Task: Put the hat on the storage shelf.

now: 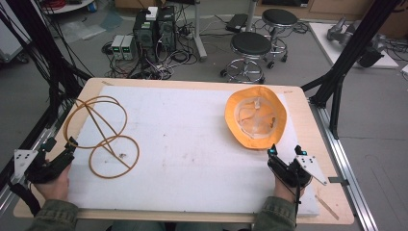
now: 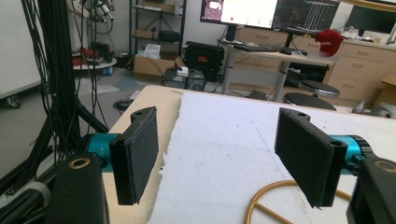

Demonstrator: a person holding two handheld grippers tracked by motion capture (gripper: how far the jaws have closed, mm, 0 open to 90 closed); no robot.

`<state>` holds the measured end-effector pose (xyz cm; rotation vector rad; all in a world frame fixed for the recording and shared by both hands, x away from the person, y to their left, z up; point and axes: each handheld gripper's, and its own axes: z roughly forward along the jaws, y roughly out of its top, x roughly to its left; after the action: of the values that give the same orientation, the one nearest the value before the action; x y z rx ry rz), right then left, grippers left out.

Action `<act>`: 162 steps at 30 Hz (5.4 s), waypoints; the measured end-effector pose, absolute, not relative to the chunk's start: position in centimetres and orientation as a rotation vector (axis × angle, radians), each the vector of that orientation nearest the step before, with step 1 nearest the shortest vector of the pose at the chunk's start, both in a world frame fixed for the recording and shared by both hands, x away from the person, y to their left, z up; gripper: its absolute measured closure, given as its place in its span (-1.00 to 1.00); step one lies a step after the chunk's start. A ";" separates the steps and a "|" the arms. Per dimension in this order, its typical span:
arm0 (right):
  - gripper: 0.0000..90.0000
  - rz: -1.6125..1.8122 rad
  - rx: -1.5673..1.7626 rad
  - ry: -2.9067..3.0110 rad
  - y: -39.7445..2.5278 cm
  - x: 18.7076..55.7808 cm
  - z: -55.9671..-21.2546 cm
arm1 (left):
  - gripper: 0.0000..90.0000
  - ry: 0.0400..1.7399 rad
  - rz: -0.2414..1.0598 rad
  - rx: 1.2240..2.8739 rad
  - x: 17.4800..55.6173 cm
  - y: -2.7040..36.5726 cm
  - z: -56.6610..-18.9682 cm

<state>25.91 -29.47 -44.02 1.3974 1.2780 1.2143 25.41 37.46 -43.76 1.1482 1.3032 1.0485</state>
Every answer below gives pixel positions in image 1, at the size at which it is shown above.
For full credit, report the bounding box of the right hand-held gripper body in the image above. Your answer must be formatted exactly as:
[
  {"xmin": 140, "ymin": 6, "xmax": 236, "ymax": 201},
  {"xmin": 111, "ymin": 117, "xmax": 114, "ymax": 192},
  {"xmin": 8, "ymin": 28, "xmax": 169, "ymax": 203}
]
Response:
[{"xmin": 267, "ymin": 154, "xmax": 329, "ymax": 190}]

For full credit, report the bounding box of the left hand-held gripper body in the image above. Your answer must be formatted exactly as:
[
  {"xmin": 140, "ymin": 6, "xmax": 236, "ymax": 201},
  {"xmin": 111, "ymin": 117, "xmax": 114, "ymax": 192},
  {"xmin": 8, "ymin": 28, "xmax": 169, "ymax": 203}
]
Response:
[{"xmin": 13, "ymin": 147, "xmax": 77, "ymax": 185}]

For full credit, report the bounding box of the orange hard hat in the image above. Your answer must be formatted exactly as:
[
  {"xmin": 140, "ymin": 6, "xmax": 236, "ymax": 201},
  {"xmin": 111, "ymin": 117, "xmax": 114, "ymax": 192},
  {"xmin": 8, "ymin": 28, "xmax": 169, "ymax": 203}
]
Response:
[{"xmin": 223, "ymin": 85, "xmax": 289, "ymax": 151}]

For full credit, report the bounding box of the person's right hand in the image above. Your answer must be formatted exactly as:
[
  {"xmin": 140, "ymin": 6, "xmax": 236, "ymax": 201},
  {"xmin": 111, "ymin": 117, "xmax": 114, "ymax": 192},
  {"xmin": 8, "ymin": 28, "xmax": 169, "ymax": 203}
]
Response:
[{"xmin": 273, "ymin": 174, "xmax": 306, "ymax": 204}]

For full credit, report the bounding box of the person's left hand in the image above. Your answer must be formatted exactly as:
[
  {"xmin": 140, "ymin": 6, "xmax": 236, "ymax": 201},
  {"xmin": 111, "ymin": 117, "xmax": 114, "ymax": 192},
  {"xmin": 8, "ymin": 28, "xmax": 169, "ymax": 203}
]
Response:
[{"xmin": 34, "ymin": 164, "xmax": 72, "ymax": 202}]

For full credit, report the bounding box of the wooden stick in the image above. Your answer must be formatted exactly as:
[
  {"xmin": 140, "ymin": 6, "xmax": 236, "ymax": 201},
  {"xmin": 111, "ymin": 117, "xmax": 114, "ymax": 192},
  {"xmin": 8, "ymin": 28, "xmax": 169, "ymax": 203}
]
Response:
[{"xmin": 314, "ymin": 193, "xmax": 341, "ymax": 221}]

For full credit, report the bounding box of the white foam mat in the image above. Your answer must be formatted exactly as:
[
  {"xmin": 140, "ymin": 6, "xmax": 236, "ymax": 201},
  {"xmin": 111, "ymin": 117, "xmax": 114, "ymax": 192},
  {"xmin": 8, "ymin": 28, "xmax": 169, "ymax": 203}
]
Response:
[{"xmin": 66, "ymin": 85, "xmax": 320, "ymax": 218}]

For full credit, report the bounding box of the grey power supply unit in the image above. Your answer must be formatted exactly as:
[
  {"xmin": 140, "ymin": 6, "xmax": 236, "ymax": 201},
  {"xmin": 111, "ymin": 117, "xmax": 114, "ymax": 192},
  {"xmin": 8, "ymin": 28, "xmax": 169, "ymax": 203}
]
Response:
[
  {"xmin": 121, "ymin": 35, "xmax": 138, "ymax": 62},
  {"xmin": 111, "ymin": 34, "xmax": 125, "ymax": 61}
]

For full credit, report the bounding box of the black round stool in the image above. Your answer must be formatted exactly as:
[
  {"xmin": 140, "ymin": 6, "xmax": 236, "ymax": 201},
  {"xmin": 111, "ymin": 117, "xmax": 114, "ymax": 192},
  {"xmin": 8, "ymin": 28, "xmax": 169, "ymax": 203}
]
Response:
[
  {"xmin": 261, "ymin": 8, "xmax": 299, "ymax": 64},
  {"xmin": 219, "ymin": 31, "xmax": 274, "ymax": 86}
]

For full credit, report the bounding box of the white platform board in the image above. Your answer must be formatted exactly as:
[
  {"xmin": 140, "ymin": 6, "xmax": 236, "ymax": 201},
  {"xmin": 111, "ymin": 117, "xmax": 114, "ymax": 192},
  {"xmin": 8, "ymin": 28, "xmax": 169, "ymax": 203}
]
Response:
[{"xmin": 308, "ymin": 21, "xmax": 400, "ymax": 70}]

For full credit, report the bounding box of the clear plastic sheet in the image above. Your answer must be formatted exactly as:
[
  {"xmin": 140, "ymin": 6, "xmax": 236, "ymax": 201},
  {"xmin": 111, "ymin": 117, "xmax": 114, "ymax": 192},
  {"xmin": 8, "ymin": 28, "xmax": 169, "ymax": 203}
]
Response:
[{"xmin": 60, "ymin": 12, "xmax": 124, "ymax": 43}]

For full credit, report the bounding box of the grey robot machine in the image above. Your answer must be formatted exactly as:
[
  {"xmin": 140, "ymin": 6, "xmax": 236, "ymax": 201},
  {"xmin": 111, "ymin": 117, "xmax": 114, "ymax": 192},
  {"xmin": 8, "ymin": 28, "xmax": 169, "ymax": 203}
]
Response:
[{"xmin": 326, "ymin": 15, "xmax": 387, "ymax": 68}]

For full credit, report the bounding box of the black computer tower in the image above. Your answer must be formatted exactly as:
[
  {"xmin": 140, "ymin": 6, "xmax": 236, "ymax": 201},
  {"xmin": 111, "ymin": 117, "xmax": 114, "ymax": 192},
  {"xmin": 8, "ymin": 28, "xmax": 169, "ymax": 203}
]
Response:
[
  {"xmin": 156, "ymin": 5, "xmax": 178, "ymax": 55},
  {"xmin": 132, "ymin": 9, "xmax": 159, "ymax": 63}
]

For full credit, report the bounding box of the flat black box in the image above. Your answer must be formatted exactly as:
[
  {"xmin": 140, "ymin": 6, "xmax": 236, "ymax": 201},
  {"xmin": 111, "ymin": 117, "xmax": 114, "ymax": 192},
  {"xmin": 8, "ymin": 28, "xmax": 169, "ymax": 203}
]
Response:
[{"xmin": 224, "ymin": 13, "xmax": 249, "ymax": 34}]

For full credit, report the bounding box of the grey desk leg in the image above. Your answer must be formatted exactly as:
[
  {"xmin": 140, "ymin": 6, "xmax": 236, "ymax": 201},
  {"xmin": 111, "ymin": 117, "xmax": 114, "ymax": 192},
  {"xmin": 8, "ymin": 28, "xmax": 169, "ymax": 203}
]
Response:
[{"xmin": 191, "ymin": 0, "xmax": 209, "ymax": 63}]

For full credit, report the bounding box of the white round table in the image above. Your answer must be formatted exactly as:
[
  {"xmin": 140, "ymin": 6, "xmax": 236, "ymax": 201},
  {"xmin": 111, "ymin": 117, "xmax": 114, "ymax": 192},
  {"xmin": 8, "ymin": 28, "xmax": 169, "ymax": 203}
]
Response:
[{"xmin": 40, "ymin": 0, "xmax": 96, "ymax": 15}]

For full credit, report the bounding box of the grey metal pole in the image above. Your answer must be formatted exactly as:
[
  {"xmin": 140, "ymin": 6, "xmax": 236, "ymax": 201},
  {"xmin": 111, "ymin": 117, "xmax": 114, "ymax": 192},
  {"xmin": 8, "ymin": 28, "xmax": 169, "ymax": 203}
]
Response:
[{"xmin": 244, "ymin": 0, "xmax": 260, "ymax": 34}]

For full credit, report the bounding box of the white box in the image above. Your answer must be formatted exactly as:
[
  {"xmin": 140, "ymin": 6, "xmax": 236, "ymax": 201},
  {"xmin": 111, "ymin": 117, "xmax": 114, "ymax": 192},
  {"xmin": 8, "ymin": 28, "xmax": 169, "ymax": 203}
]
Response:
[{"xmin": 145, "ymin": 6, "xmax": 160, "ymax": 22}]

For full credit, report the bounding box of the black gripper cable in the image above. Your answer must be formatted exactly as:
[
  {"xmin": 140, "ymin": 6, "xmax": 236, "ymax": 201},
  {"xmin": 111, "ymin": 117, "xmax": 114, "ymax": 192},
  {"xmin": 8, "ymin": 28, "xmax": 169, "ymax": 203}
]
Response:
[{"xmin": 292, "ymin": 167, "xmax": 303, "ymax": 219}]

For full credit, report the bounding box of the aluminium rail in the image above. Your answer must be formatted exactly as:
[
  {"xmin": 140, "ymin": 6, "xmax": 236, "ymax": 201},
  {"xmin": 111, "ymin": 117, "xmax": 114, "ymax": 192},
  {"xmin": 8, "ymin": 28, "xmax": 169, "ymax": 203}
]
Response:
[
  {"xmin": 0, "ymin": 104, "xmax": 73, "ymax": 215},
  {"xmin": 308, "ymin": 98, "xmax": 380, "ymax": 231}
]

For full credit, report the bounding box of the black wrist strap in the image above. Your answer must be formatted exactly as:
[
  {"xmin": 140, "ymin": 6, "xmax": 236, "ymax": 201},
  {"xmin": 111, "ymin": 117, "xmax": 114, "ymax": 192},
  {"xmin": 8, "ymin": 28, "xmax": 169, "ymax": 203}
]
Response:
[{"xmin": 7, "ymin": 180, "xmax": 42, "ymax": 218}]

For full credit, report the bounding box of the black rail bracket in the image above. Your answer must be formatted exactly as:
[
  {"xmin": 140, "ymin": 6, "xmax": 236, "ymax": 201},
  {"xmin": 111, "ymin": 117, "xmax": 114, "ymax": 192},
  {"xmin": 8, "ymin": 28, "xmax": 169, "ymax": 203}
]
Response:
[{"xmin": 327, "ymin": 175, "xmax": 350, "ymax": 188}]

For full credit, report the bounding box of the black metal frame stand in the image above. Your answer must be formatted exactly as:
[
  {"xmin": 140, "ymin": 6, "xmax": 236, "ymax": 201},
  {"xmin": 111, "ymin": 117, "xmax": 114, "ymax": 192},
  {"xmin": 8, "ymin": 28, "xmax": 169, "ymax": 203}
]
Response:
[
  {"xmin": 300, "ymin": 0, "xmax": 403, "ymax": 140},
  {"xmin": 0, "ymin": 0, "xmax": 94, "ymax": 129}
]

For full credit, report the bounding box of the tangle of floor cables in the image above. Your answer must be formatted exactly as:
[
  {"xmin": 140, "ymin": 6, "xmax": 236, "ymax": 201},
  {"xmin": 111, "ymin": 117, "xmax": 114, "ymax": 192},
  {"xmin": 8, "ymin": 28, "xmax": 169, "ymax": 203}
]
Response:
[{"xmin": 101, "ymin": 18, "xmax": 200, "ymax": 81}]

